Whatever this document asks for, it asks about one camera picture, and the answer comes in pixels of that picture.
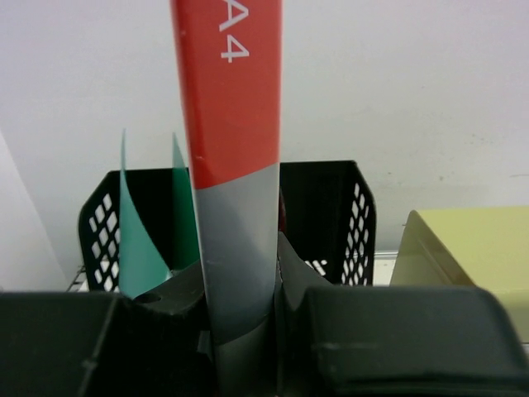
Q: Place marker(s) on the green binder folder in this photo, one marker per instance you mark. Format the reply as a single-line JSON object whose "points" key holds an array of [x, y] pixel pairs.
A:
{"points": [[159, 237]]}

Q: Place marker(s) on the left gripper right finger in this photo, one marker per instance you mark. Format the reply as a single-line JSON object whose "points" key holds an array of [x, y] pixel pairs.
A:
{"points": [[338, 340]]}

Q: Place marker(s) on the red folder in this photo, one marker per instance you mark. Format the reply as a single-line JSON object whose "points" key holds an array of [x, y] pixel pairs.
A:
{"points": [[229, 59]]}

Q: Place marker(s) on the black three-slot file rack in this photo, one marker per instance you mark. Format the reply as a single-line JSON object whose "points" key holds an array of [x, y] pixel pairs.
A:
{"points": [[328, 215]]}

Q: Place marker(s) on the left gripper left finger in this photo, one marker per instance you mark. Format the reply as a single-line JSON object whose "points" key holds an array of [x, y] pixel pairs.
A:
{"points": [[105, 344]]}

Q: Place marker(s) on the olive green drawer toolbox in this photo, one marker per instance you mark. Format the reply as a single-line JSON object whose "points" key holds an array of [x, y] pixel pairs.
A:
{"points": [[483, 247]]}

